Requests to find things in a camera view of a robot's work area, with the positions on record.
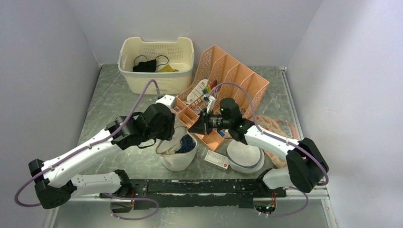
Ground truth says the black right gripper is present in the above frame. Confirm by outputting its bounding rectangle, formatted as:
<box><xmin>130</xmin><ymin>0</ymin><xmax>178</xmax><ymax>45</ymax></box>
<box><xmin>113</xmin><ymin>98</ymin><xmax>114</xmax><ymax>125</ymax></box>
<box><xmin>188</xmin><ymin>108</ymin><xmax>231</xmax><ymax>136</ymax></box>

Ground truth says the white mesh laundry bag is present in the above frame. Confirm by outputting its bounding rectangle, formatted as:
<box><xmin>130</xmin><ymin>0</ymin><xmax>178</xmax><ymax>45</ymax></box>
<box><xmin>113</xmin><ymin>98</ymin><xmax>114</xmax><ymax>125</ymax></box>
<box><xmin>155</xmin><ymin>126</ymin><xmax>198</xmax><ymax>171</ymax></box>

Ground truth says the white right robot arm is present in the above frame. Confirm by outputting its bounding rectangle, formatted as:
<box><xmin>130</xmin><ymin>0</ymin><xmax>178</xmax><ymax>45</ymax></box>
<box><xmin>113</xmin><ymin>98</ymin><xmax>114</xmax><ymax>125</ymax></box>
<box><xmin>189</xmin><ymin>96</ymin><xmax>329</xmax><ymax>197</ymax></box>

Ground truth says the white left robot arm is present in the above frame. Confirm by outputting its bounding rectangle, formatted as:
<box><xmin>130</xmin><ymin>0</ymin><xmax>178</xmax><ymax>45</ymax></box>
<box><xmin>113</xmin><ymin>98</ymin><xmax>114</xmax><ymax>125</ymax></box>
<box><xmin>29</xmin><ymin>101</ymin><xmax>175</xmax><ymax>209</ymax></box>

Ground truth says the dark blue bra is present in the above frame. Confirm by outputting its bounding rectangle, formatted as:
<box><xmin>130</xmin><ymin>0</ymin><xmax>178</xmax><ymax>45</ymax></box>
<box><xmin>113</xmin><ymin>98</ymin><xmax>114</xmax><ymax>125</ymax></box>
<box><xmin>175</xmin><ymin>134</ymin><xmax>196</xmax><ymax>153</ymax></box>

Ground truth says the cream plastic laundry basket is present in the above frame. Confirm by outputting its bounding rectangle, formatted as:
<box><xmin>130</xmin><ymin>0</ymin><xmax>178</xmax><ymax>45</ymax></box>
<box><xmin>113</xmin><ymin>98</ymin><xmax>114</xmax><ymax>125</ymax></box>
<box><xmin>118</xmin><ymin>37</ymin><xmax>194</xmax><ymax>94</ymax></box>

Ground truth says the orange patterned fabric bag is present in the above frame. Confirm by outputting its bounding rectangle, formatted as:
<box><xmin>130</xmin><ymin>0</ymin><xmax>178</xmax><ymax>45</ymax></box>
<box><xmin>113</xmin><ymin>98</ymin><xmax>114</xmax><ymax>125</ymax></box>
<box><xmin>256</xmin><ymin>115</ymin><xmax>299</xmax><ymax>169</ymax></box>

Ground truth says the white red card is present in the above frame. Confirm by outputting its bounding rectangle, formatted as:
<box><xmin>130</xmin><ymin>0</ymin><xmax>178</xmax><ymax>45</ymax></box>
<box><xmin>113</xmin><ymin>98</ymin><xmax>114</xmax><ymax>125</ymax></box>
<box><xmin>204</xmin><ymin>150</ymin><xmax>229</xmax><ymax>170</ymax></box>

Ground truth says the yellow cloth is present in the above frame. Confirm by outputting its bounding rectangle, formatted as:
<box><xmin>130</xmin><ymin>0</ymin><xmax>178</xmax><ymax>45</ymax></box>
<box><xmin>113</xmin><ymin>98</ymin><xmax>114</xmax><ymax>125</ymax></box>
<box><xmin>158</xmin><ymin>64</ymin><xmax>179</xmax><ymax>73</ymax></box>

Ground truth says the black face mask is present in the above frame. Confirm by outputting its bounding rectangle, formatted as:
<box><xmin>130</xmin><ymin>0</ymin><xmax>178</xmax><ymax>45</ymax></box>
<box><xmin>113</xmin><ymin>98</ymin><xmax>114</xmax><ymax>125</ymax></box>
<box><xmin>132</xmin><ymin>55</ymin><xmax>169</xmax><ymax>73</ymax></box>

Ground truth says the peach plastic desk organizer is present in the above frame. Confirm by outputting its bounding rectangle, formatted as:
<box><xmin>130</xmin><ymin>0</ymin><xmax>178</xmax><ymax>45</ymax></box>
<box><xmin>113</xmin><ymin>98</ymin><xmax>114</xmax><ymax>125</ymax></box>
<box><xmin>167</xmin><ymin>45</ymin><xmax>270</xmax><ymax>152</ymax></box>

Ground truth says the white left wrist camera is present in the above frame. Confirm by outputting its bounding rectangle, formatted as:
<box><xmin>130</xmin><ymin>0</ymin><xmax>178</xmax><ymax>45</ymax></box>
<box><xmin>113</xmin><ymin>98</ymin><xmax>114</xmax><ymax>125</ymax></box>
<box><xmin>155</xmin><ymin>95</ymin><xmax>176</xmax><ymax>111</ymax></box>

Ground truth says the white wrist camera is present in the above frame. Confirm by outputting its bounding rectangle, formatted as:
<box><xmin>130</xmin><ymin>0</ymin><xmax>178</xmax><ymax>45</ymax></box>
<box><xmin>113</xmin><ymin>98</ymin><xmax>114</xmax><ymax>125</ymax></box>
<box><xmin>155</xmin><ymin>95</ymin><xmax>176</xmax><ymax>111</ymax></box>
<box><xmin>202</xmin><ymin>94</ymin><xmax>216</xmax><ymax>113</ymax></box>

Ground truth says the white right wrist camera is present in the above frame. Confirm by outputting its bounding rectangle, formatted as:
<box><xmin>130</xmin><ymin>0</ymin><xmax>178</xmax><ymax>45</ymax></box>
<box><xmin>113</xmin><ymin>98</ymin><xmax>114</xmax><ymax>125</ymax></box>
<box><xmin>202</xmin><ymin>94</ymin><xmax>216</xmax><ymax>113</ymax></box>

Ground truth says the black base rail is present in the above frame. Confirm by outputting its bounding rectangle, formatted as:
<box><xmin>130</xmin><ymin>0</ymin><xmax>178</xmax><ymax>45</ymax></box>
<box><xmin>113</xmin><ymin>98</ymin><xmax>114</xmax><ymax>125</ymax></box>
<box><xmin>113</xmin><ymin>179</ymin><xmax>286</xmax><ymax>209</ymax></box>

